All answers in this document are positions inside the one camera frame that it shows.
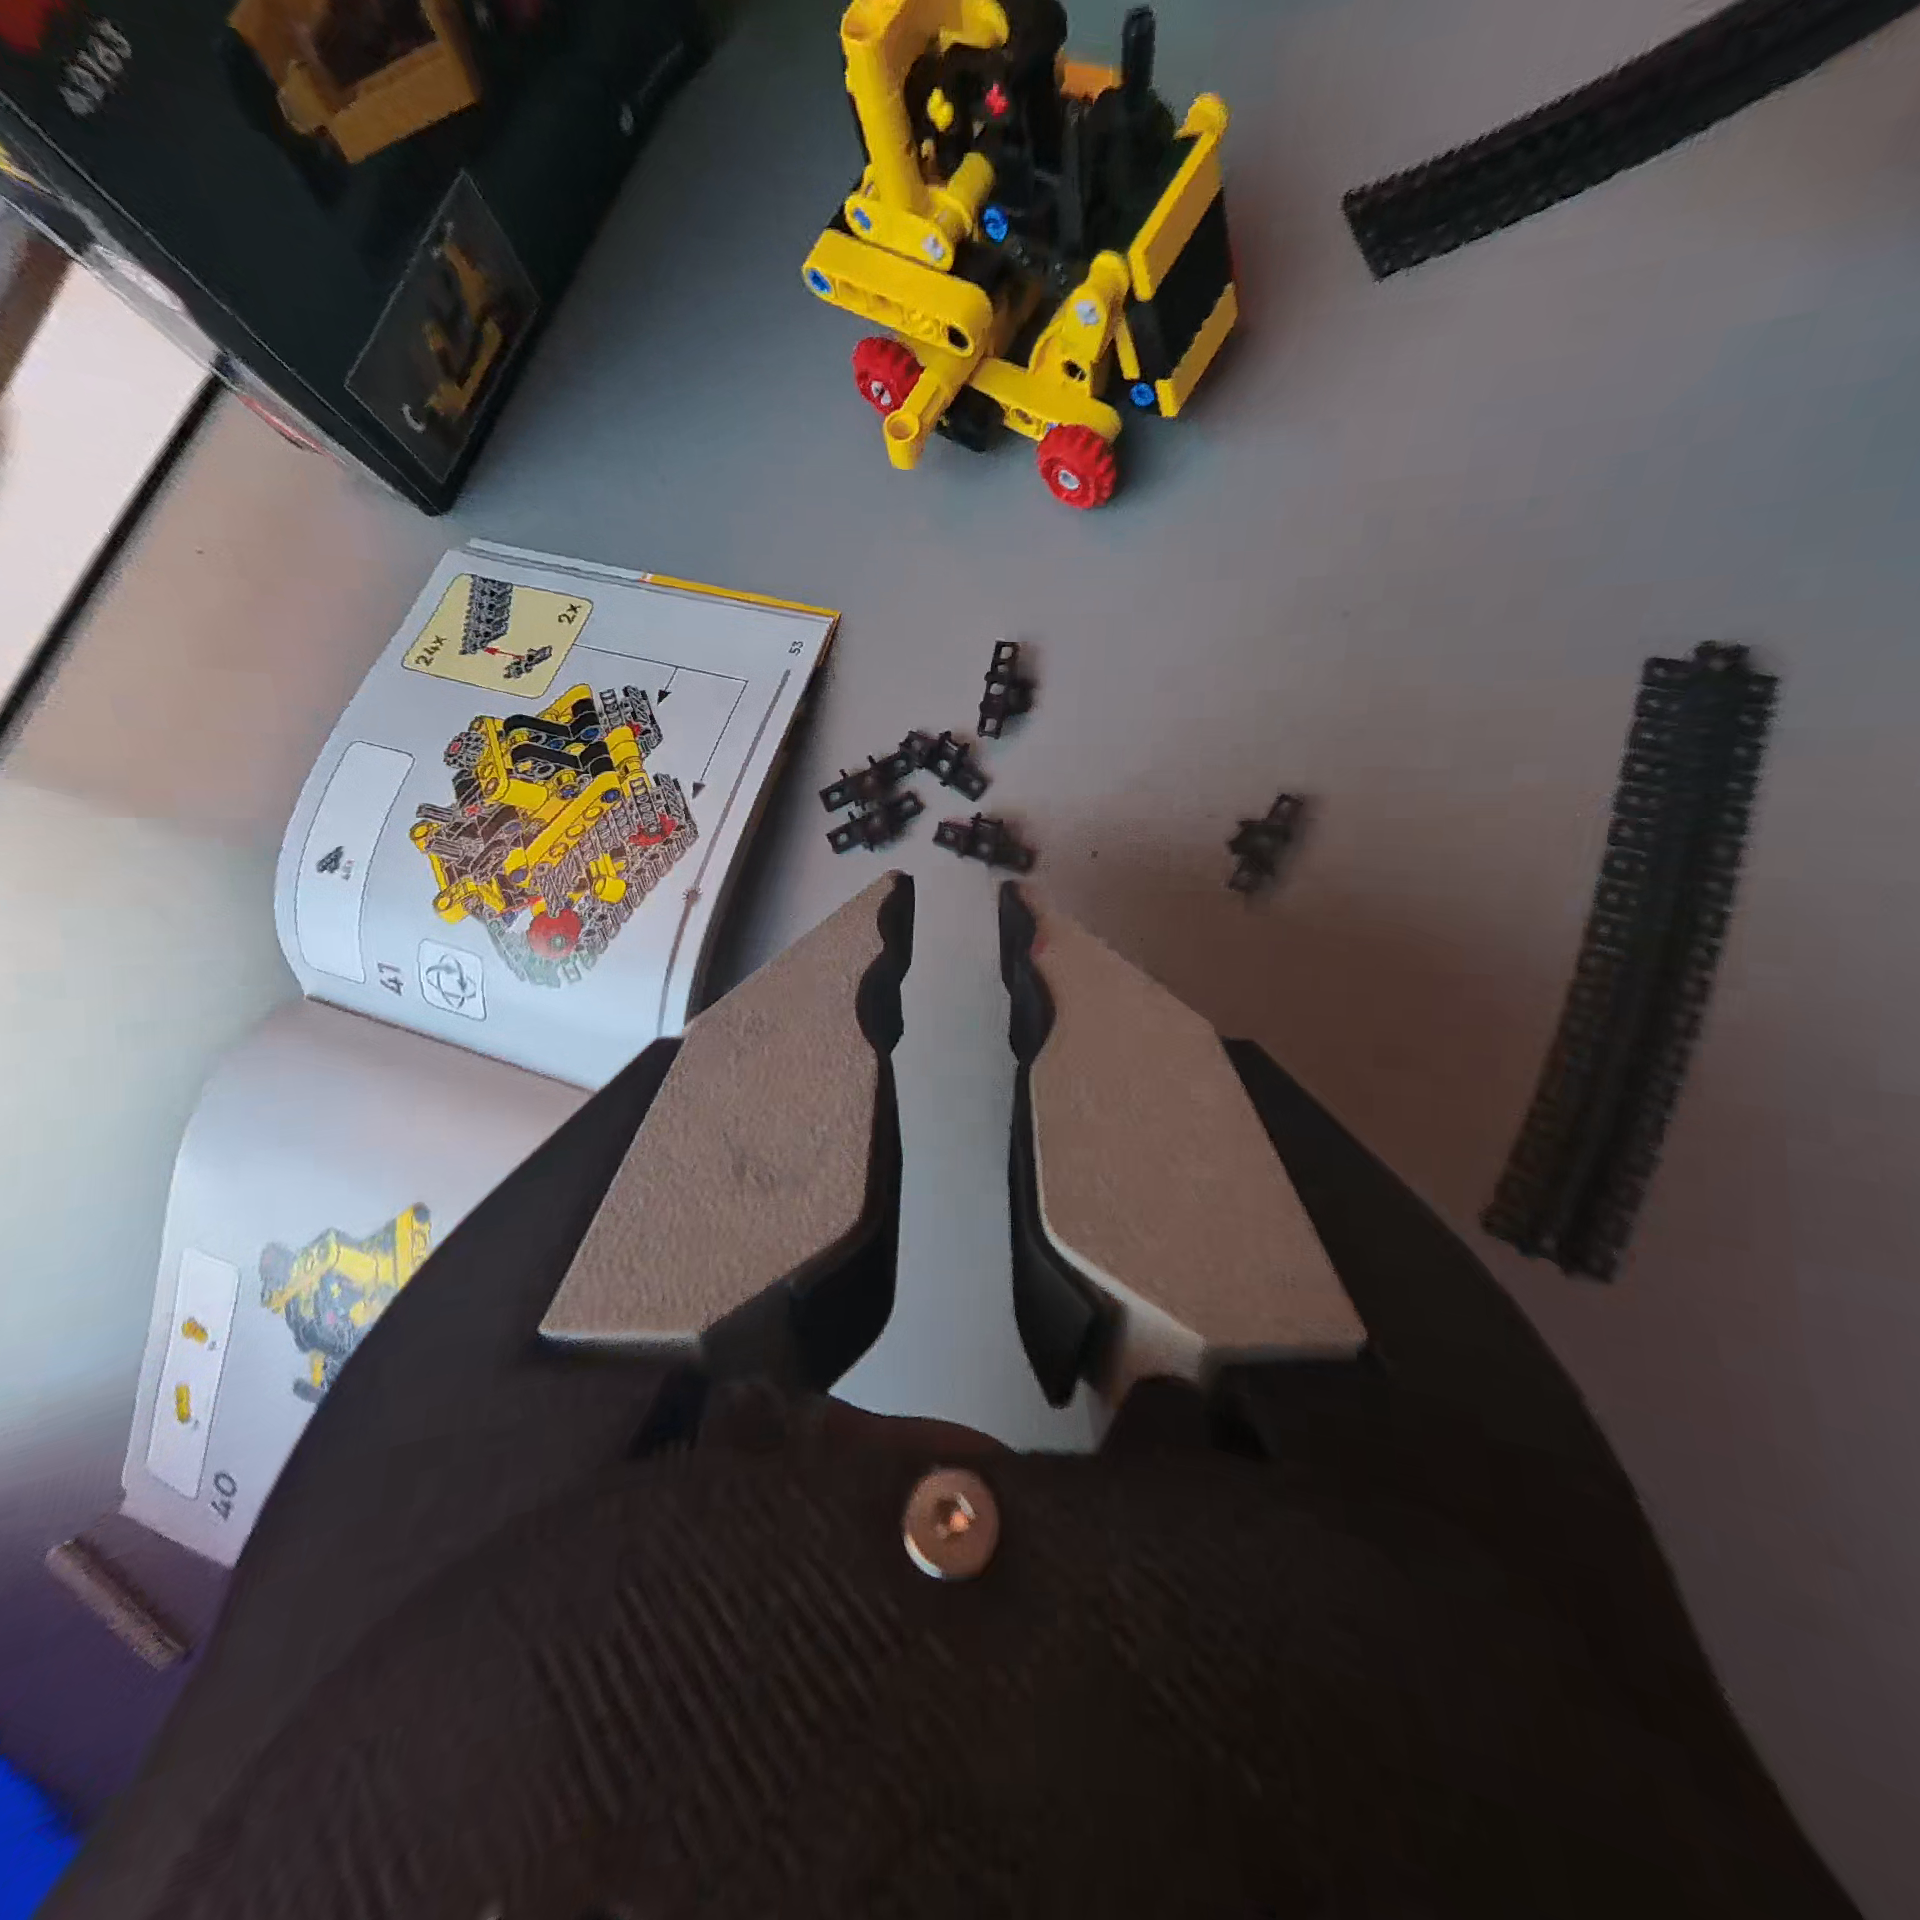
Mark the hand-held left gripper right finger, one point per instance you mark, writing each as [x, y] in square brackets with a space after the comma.
[1171, 1184]

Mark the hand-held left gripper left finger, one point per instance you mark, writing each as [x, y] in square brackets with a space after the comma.
[751, 1170]

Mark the blue plastic bin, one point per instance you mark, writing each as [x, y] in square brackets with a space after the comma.
[23, 1845]

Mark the small wooden stick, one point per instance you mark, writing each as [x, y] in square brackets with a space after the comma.
[112, 1602]

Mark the black lego track strip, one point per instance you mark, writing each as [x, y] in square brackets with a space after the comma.
[1635, 961]
[1575, 150]

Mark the dark cardboard lego box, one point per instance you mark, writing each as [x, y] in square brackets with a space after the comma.
[224, 224]

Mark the lego instruction booklet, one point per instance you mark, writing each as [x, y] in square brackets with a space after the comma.
[376, 839]

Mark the yellow lego bulldozer model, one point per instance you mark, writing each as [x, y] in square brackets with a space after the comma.
[902, 240]

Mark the pile of track pieces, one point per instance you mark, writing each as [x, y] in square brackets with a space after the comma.
[938, 758]

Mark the single black track link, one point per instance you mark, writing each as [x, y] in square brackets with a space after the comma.
[1263, 845]

